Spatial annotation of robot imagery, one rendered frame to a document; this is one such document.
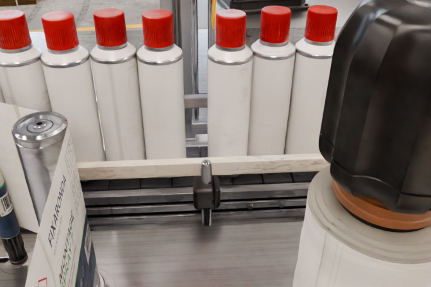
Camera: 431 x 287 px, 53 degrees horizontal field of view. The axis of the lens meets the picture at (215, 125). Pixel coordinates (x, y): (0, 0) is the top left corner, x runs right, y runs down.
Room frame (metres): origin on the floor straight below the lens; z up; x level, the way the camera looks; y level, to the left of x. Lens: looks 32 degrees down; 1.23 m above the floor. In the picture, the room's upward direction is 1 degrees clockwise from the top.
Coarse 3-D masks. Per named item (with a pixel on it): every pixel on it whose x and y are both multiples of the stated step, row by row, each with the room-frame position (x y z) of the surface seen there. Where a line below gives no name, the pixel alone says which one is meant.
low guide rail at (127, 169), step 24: (96, 168) 0.41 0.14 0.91; (120, 168) 0.41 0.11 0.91; (144, 168) 0.41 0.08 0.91; (168, 168) 0.41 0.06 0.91; (192, 168) 0.42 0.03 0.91; (216, 168) 0.42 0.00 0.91; (240, 168) 0.42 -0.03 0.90; (264, 168) 0.42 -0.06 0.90; (288, 168) 0.42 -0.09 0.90; (312, 168) 0.43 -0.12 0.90
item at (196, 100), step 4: (184, 96) 0.50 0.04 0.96; (188, 96) 0.50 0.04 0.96; (192, 96) 0.50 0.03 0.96; (196, 96) 0.50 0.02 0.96; (200, 96) 0.50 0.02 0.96; (204, 96) 0.50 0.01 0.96; (184, 100) 0.49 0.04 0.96; (188, 100) 0.49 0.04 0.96; (192, 100) 0.49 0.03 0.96; (196, 100) 0.49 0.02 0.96; (200, 100) 0.49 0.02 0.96; (204, 100) 0.49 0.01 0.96; (188, 104) 0.49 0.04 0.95; (192, 104) 0.49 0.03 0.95; (196, 104) 0.49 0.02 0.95; (200, 104) 0.49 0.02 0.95; (204, 104) 0.49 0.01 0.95
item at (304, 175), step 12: (192, 156) 0.48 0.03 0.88; (204, 156) 0.48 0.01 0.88; (96, 180) 0.42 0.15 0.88; (108, 180) 0.42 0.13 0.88; (120, 180) 0.42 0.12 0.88; (132, 180) 0.43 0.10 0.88; (144, 180) 0.43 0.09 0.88; (156, 180) 0.43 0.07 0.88; (168, 180) 0.43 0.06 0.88; (180, 180) 0.43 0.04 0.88; (192, 180) 0.43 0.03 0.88; (228, 180) 0.43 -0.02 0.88; (240, 180) 0.43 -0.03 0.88; (252, 180) 0.43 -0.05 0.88; (264, 180) 0.43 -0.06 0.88; (276, 180) 0.43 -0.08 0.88; (288, 180) 0.43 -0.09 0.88; (300, 180) 0.43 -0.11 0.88
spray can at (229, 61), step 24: (216, 24) 0.45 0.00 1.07; (240, 24) 0.44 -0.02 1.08; (216, 48) 0.45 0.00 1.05; (240, 48) 0.45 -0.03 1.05; (216, 72) 0.44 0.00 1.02; (240, 72) 0.43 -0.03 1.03; (216, 96) 0.44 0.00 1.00; (240, 96) 0.43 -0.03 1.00; (216, 120) 0.44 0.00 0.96; (240, 120) 0.43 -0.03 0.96; (216, 144) 0.44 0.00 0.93; (240, 144) 0.44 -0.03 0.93
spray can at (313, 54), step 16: (320, 16) 0.46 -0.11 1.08; (336, 16) 0.47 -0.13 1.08; (320, 32) 0.46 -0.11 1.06; (304, 48) 0.46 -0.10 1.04; (320, 48) 0.46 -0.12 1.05; (304, 64) 0.46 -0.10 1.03; (320, 64) 0.45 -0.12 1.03; (304, 80) 0.46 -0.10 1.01; (320, 80) 0.45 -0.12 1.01; (304, 96) 0.45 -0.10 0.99; (320, 96) 0.45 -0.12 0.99; (304, 112) 0.45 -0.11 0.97; (320, 112) 0.45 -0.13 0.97; (288, 128) 0.47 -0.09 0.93; (304, 128) 0.45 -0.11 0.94; (320, 128) 0.45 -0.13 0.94; (288, 144) 0.46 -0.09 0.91; (304, 144) 0.45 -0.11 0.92
